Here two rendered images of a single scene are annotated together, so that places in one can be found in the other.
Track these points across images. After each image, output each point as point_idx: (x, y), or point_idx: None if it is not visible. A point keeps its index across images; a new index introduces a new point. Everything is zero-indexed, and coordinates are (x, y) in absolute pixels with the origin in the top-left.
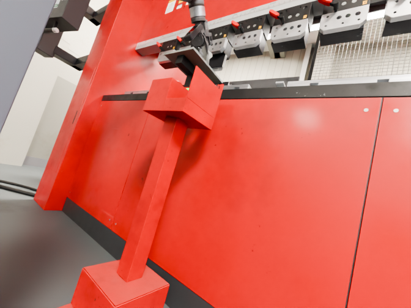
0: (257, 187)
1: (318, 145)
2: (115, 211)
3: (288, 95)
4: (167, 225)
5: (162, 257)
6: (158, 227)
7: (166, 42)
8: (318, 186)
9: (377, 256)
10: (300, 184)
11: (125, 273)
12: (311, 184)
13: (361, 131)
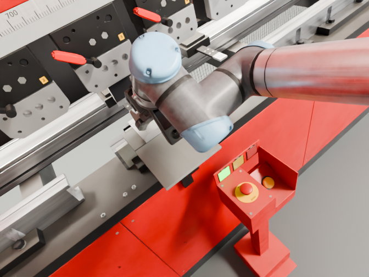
0: (273, 153)
1: (297, 110)
2: (175, 273)
3: None
4: (228, 219)
5: (234, 225)
6: (222, 227)
7: None
8: (297, 126)
9: (313, 127)
10: (291, 132)
11: (266, 249)
12: (295, 128)
13: None
